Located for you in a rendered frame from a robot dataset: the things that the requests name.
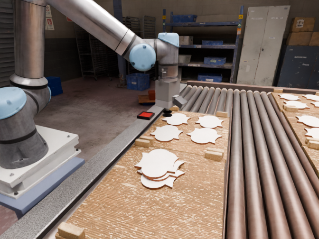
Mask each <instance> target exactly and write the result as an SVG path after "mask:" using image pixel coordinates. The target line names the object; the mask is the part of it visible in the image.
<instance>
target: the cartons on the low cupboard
mask: <svg viewBox="0 0 319 239"><path fill-rule="evenodd" d="M315 21H316V17H311V18H304V17H295V18H293V19H292V23H291V27H290V33H289V36H288V38H287V41H286V45H289V46H319V32H313V28H314V24H315Z"/></svg>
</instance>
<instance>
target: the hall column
mask: <svg viewBox="0 0 319 239"><path fill-rule="evenodd" d="M113 11H114V17H115V18H116V19H117V20H118V21H120V22H121V23H122V24H123V19H122V0H113ZM117 56H118V68H119V72H120V85H117V86H116V87H117V88H126V87H127V79H126V61H125V58H124V57H122V56H121V55H119V54H118V53H117Z"/></svg>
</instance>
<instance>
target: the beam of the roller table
mask: <svg viewBox="0 0 319 239"><path fill-rule="evenodd" d="M186 87H187V84H184V83H180V91H179V94H181V93H182V92H183V91H184V90H185V88H186ZM165 109H166V108H162V107H158V106H155V105H153V106H152V107H151V108H150V109H149V110H147V112H154V113H155V116H154V117H153V118H152V119H150V120H145V119H137V120H136V121H134V122H133V123H132V124H131V125H130V126H129V127H128V128H127V129H125V130H124V131H123V132H122V133H121V134H119V135H118V136H117V137H116V138H115V139H114V140H112V141H111V142H110V143H109V144H108V145H106V146H105V147H104V148H103V149H102V150H100V151H99V152H98V153H97V154H96V155H95V156H93V157H92V158H91V159H90V160H89V161H87V162H86V163H85V164H84V165H83V166H82V167H80V168H79V169H78V170H77V171H76V172H74V173H73V174H72V175H71V176H70V177H69V178H67V179H66V180H65V181H64V182H63V183H61V184H60V185H59V186H58V187H57V188H56V189H55V190H54V191H52V192H51V193H50V194H49V195H48V196H46V197H45V198H44V199H43V200H42V201H40V202H39V203H38V204H37V205H36V206H35V207H33V208H32V209H31V210H30V211H29V212H27V213H26V214H25V215H24V216H23V217H22V218H20V219H19V220H18V221H17V222H16V223H14V224H13V225H12V226H11V227H10V228H9V229H7V230H6V231H5V232H4V233H3V234H1V235H0V239H43V238H44V237H45V235H46V234H47V233H48V232H49V231H50V230H51V229H52V228H53V227H54V226H55V225H56V224H57V223H58V222H59V221H60V220H61V219H62V218H63V217H64V215H65V214H66V213H67V212H68V211H69V210H70V209H71V208H72V207H73V206H74V205H75V204H76V203H77V202H78V201H79V200H80V199H81V198H82V197H83V195H84V194H85V193H86V192H87V191H88V190H89V189H90V188H91V187H92V186H93V185H94V184H95V183H96V182H97V181H98V180H99V179H100V178H101V177H102V176H103V174H104V173H105V172H106V171H107V170H108V169H109V168H110V167H111V166H112V165H113V164H114V163H115V162H116V161H117V160H118V159H119V158H120V157H121V156H122V154H123V153H124V152H125V151H126V150H127V149H128V148H129V147H130V146H131V145H132V144H133V143H134V142H135V140H136V139H137V138H139V137H140V136H141V134H142V133H143V132H144V131H145V130H146V129H147V128H148V127H149V126H150V125H151V124H152V123H153V122H154V121H155V120H156V119H157V118H158V117H159V116H160V114H161V113H162V112H163V111H164V110H165Z"/></svg>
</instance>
